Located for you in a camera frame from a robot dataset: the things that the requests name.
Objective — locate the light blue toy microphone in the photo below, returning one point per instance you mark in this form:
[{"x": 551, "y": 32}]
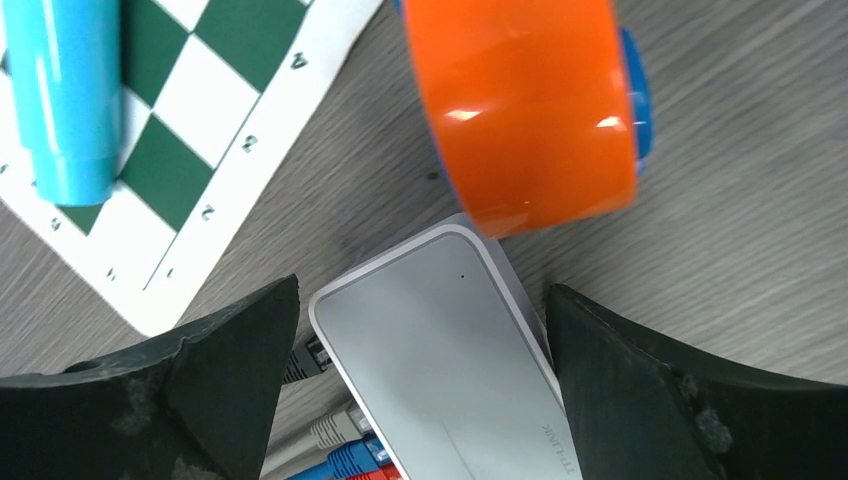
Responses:
[{"x": 65, "y": 66}]

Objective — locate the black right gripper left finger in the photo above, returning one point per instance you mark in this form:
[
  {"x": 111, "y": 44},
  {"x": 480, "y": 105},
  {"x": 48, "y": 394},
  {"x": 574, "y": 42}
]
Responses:
[{"x": 196, "y": 402}]

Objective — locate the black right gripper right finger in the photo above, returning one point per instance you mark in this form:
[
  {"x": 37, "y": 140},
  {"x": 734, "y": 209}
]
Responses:
[{"x": 643, "y": 405}]

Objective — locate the green white chessboard mat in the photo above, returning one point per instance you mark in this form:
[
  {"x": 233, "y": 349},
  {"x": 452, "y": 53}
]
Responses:
[{"x": 215, "y": 95}]

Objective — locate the white network switch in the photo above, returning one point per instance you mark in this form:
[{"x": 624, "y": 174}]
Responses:
[{"x": 443, "y": 350}]

